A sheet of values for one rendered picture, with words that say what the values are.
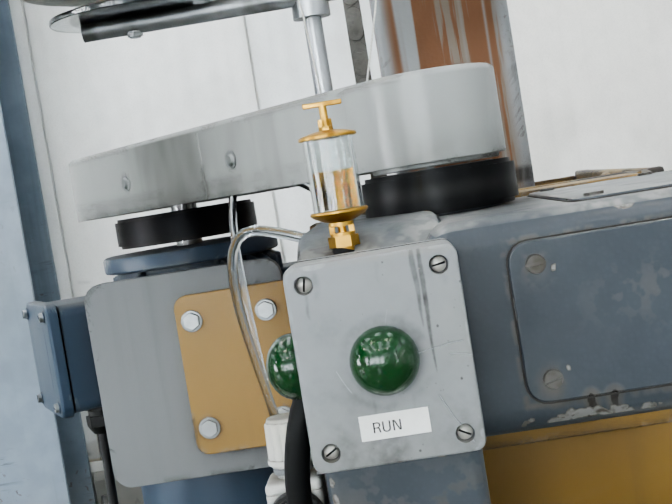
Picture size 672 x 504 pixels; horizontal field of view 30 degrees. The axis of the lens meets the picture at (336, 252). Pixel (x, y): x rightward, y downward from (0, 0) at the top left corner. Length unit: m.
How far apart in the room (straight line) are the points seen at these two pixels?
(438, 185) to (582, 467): 0.29
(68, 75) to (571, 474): 5.17
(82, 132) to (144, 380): 4.95
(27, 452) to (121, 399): 4.65
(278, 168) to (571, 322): 0.27
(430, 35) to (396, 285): 0.57
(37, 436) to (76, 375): 4.61
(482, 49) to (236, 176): 0.32
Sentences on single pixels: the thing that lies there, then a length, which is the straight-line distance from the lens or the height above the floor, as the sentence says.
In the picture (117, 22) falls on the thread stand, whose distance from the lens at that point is 0.94.
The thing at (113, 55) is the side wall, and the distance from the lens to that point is 5.91.
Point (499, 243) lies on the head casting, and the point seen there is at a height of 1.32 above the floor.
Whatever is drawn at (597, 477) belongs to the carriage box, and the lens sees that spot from 0.91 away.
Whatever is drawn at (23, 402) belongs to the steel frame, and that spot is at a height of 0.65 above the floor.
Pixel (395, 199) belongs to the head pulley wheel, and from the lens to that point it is 0.70.
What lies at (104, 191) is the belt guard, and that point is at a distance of 1.01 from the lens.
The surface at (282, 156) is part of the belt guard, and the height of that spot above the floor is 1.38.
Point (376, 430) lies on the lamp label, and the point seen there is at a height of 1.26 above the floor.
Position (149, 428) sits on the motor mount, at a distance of 1.00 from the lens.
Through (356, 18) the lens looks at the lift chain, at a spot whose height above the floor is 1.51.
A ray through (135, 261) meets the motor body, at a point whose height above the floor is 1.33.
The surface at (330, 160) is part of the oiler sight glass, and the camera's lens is 0.60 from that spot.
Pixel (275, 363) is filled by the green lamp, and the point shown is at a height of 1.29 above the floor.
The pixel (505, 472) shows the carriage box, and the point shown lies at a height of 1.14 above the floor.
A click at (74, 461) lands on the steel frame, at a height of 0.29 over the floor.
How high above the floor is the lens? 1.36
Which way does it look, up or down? 3 degrees down
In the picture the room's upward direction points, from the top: 9 degrees counter-clockwise
